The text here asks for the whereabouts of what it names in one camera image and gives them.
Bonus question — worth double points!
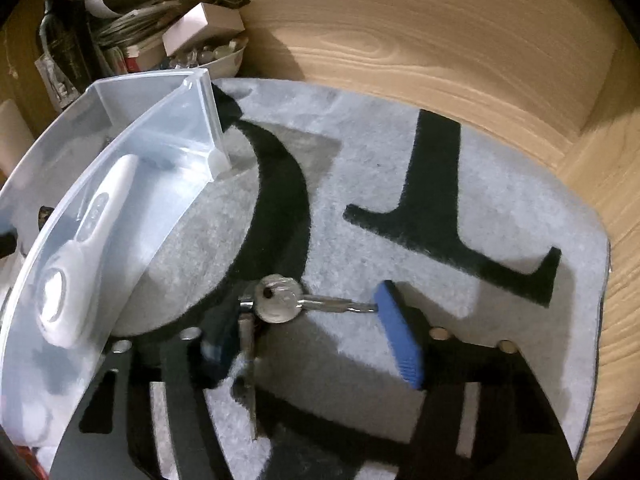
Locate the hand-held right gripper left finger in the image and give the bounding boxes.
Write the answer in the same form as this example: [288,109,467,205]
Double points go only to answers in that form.
[50,309,241,480]

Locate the small white box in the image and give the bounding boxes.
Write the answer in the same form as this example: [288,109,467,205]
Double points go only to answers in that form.
[162,2,246,57]

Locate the clear plastic storage box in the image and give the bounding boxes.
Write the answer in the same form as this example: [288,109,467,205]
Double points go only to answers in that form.
[0,69,233,450]

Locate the silver key bunch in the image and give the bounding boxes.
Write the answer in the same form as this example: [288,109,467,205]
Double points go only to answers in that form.
[232,274,379,441]

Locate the stack of books and magazines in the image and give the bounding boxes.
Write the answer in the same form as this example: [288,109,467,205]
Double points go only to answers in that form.
[95,0,184,74]

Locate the white paper roll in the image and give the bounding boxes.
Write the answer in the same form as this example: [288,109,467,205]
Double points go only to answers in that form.
[74,0,127,17]

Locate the white bowl with small bits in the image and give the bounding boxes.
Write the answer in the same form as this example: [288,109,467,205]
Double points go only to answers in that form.
[164,36,249,81]

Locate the white handheld device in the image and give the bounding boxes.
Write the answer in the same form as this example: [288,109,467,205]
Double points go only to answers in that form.
[36,154,141,350]

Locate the grey mat with black letters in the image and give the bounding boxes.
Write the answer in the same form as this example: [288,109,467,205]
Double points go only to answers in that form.
[114,77,612,480]

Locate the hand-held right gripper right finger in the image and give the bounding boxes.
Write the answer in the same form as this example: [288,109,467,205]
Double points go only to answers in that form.
[375,281,581,480]

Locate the dark wine bottle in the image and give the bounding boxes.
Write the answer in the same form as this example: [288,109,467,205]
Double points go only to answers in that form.
[36,0,97,112]

